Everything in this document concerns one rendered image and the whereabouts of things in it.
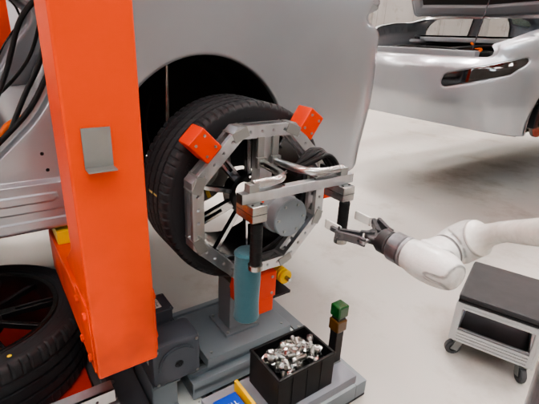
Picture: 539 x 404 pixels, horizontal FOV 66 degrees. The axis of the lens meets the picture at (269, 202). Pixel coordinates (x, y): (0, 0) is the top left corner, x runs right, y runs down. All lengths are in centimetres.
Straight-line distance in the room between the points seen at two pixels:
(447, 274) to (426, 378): 104
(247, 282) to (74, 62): 80
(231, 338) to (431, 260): 95
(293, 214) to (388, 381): 101
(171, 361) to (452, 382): 124
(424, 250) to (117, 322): 82
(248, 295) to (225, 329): 46
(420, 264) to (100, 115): 85
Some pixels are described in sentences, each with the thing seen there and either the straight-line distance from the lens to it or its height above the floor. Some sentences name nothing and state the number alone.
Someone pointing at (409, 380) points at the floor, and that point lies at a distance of 208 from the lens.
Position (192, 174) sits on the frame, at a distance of 128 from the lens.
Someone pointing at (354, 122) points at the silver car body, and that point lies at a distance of 214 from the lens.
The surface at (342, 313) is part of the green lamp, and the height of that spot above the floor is 64.
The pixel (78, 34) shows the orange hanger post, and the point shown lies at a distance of 93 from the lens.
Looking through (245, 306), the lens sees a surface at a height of 55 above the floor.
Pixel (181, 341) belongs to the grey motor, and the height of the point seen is 40.
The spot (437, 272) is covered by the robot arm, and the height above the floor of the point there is 85.
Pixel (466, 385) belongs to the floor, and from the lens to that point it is 215.
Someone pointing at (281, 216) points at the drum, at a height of 87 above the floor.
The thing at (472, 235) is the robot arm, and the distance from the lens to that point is 123.
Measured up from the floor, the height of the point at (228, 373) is 14.
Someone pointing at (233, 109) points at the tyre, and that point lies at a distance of 136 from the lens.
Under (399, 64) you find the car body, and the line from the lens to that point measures 389.
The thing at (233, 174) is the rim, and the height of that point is 93.
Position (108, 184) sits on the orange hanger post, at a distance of 99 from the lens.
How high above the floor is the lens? 137
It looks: 22 degrees down
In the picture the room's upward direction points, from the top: 3 degrees clockwise
